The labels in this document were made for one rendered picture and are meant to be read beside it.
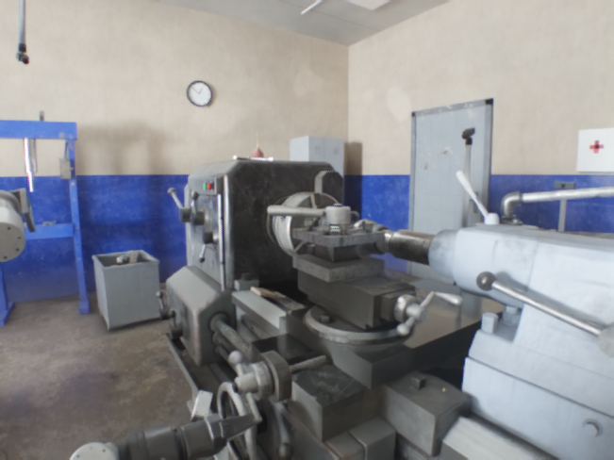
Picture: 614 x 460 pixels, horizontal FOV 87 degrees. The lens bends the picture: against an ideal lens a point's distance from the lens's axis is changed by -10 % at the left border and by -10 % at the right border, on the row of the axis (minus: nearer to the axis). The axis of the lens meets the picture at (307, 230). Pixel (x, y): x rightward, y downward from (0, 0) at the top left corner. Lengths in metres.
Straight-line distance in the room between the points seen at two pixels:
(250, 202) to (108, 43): 3.69
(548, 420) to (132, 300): 3.08
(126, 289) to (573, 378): 3.10
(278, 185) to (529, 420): 1.10
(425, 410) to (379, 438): 0.11
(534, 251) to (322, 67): 5.30
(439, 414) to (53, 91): 4.50
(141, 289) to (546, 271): 3.06
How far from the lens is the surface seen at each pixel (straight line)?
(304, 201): 1.23
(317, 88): 5.68
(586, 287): 0.68
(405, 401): 0.71
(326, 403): 0.68
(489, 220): 0.89
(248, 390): 0.74
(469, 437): 0.71
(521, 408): 0.71
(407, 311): 0.72
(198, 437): 0.67
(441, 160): 4.57
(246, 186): 1.35
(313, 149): 4.85
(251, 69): 5.20
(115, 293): 3.31
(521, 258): 0.72
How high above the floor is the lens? 1.26
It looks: 8 degrees down
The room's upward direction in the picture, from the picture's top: straight up
